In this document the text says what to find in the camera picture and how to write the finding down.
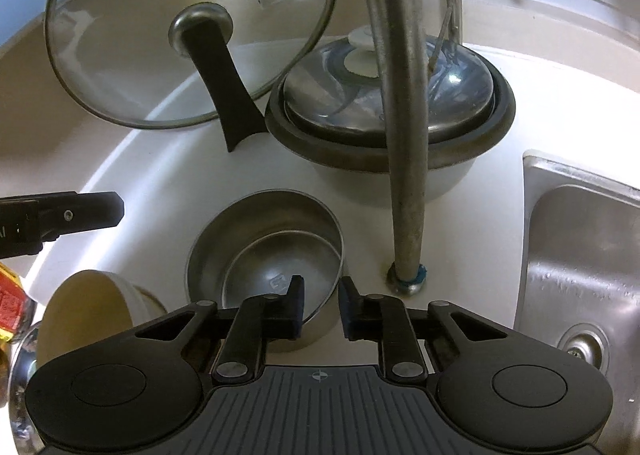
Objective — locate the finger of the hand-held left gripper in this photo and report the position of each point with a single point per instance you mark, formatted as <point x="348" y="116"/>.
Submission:
<point x="95" y="210"/>

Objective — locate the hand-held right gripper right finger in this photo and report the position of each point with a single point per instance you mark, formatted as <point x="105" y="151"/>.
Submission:
<point x="350" y="312"/>

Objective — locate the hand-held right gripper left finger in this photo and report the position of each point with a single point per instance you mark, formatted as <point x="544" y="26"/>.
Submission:
<point x="297" y="307"/>

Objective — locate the small steel bowl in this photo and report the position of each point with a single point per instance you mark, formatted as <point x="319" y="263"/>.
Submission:
<point x="270" y="265"/>

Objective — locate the cream bowl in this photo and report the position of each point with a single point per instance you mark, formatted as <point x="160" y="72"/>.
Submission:
<point x="90" y="305"/>

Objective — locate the large steel bowl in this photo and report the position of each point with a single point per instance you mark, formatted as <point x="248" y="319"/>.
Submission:
<point x="225" y="235"/>

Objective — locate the large round steel plate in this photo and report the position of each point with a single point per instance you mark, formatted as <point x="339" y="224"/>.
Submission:
<point x="22" y="370"/>

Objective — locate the steel pot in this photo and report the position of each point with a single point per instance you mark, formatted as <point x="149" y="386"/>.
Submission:
<point x="360" y="180"/>

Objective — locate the metal faucet pipe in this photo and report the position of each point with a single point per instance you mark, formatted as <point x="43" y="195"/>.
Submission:
<point x="405" y="160"/>

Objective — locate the steel sink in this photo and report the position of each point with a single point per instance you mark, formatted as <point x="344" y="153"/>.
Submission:
<point x="575" y="260"/>

